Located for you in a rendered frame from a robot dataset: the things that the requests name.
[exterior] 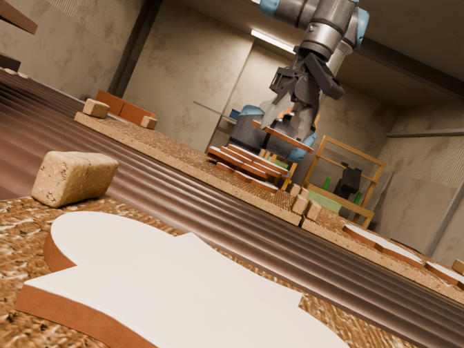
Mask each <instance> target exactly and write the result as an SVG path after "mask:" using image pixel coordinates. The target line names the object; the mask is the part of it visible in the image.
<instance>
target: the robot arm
mask: <svg viewBox="0 0 464 348"><path fill-rule="evenodd" d="M358 2H359V0H260V5H259V11H260V13H261V14H262V15H265V16H267V17H268V18H270V19H275V20H276V21H280V22H282V23H285V24H287V25H290V26H293V27H295V28H298V29H300V30H303V31H305V34H304V36H303V38H302V43H301V44H300V46H294V48H293V50H292V51H293V52H294V53H295V56H294V58H293V61H292V62H291V65H290V66H289V67H288V66H287V67H285V68H282V67H278V69H277V71H276V73H275V76H274V78H273V80H272V82H271V85H270V86H269V89H271V90H272V91H273V92H275V93H276V94H277V95H276V96H275V97H274V98H273V99H272V100H268V101H263V102H262V103H261V104H260V105H259V106H255V105H251V104H247V105H245V106H244V107H243V109H242V111H241V113H240V114H239V115H238V120H237V122H236V124H235V126H234V128H233V131H232V133H231V136H230V138H229V140H228V142H227V143H226V145H225V146H224V147H225V148H226V147H228V145H229V144H230V145H234V146H237V147H239V148H242V149H244V150H246V151H248V152H250V153H253V154H254V155H257V156H259V154H260V151H261V150H262V149H264V150H266V151H269V152H270V153H273V154H275V155H277V156H279V157H282V158H284V159H285V160H289V161H290V162H293V163H296V164H297V163H300V162H301V161H302V160H303V159H304V157H305V155H306V154H307V153H308V152H306V151H304V150H302V149H301V148H298V147H297V146H294V145H293V144H290V143H288V142H286V141H284V140H283V139H280V138H278V137H276V136H274V135H272V134H270V133H268V132H266V131H264V130H263V129H265V128H266V127H269V128H272V129H274V130H276V131H278V132H280V133H282V134H284V135H286V136H288V137H290V138H292V139H294V140H296V141H298V142H300V143H302V144H304V145H306V146H308V147H310V148H311V146H312V145H313V143H314V142H315V140H316V138H317V135H316V133H315V131H316V125H315V120H316V118H317V116H318V113H319V111H320V109H321V107H322V104H323V102H324V100H325V98H326V96H328V97H331V98H332V99H335V100H336V101H337V100H339V99H340V98H341V97H342V96H343V95H344V93H345V91H344V90H343V88H342V87H341V85H340V82H339V81H338V80H337V79H336V75H337V73H338V70H339V68H340V66H341V64H342V62H343V59H344V58H345V56H346V55H350V54H351V53H352V52H353V50H354V49H359V47H360V45H361V42H362V40H363V36H364V33H365V30H366V27H367V24H368V21H369V13H368V12H367V11H365V10H362V9H360V8H359V7H356V5H357V3H358ZM291 102H294V103H295V104H294V105H293V108H292V109H291V112H289V113H286V114H284V117H283V118H282V119H280V118H278V116H279V114H280V112H281V111H282V110H284V109H286V108H288V107H289V106H290V104H291ZM253 120H255V121H257V122H259V123H261V125H260V128H258V127H256V126H254V125H252V124H251V123H252V121H253Z"/></svg>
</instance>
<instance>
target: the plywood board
mask: <svg viewBox="0 0 464 348"><path fill-rule="evenodd" d="M0 19H1V20H3V21H5V22H7V23H9V24H12V25H14V26H16V27H18V28H20V29H22V30H25V31H26V32H29V33H31V34H33V35H34V34H35V33H36V30H37V27H38V25H37V24H36V23H35V22H34V21H32V20H31V19H29V18H28V17H27V16H25V15H24V14H23V13H21V12H20V11H18V10H17V9H16V8H15V7H13V6H12V5H10V4H9V3H8V2H7V1H5V0H0Z"/></svg>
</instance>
